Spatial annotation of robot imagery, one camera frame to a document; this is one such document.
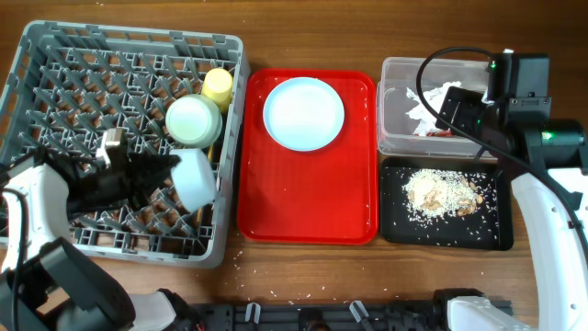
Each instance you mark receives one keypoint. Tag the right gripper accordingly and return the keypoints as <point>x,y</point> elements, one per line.
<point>469,102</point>

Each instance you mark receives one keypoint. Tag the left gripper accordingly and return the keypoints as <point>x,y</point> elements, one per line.
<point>146,183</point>

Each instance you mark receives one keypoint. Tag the red snack wrapper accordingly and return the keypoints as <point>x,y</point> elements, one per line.
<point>439,134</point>

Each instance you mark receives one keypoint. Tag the white bowl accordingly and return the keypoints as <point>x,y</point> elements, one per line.
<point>193,179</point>

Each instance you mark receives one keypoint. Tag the white napkin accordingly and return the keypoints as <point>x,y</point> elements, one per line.
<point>435,98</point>

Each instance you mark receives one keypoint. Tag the wooden chopstick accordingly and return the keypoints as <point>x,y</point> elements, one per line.
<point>201,211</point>

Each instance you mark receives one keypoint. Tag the green saucer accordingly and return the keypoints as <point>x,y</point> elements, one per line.
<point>194,121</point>

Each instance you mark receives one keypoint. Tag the food scraps and rice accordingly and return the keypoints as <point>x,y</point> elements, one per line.
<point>446,207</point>

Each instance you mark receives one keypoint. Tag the yellow cup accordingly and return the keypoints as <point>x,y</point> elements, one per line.
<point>217,86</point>

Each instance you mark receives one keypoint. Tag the light blue plate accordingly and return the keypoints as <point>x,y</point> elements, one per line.
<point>303,114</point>

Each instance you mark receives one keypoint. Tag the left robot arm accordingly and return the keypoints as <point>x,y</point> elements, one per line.
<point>46,282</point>

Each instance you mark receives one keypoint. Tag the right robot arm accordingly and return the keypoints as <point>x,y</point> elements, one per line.
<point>545,160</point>

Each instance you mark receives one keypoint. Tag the grey dishwasher rack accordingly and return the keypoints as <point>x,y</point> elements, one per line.
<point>69,83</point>

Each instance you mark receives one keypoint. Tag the black plastic tray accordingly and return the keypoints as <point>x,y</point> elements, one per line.
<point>390,183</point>

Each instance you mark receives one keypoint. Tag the red plastic tray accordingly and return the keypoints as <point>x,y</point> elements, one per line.
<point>329,196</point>

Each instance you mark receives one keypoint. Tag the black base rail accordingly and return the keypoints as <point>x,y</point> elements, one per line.
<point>393,316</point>

